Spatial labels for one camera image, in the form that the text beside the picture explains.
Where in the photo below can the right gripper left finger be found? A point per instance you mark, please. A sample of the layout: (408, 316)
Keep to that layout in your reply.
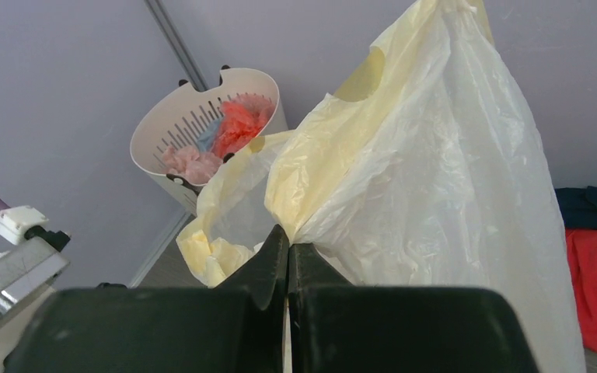
(237, 326)

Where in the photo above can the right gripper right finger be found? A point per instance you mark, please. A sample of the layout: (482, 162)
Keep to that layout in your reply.
(339, 327)

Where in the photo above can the pale yellow trash bag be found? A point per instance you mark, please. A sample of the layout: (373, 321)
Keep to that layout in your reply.
(424, 168)

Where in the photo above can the white slotted laundry basket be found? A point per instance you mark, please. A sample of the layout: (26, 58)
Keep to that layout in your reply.
(181, 117)

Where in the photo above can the pink plastic trash bag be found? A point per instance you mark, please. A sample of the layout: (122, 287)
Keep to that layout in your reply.
(194, 166)

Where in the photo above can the red plastic trash bag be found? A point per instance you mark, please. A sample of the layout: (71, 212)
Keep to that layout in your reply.
(244, 117)

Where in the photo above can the navy blue cloth garment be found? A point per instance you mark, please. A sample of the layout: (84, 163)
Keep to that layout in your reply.
(578, 207)

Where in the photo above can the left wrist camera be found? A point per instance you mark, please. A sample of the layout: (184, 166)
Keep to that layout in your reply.
(27, 271)

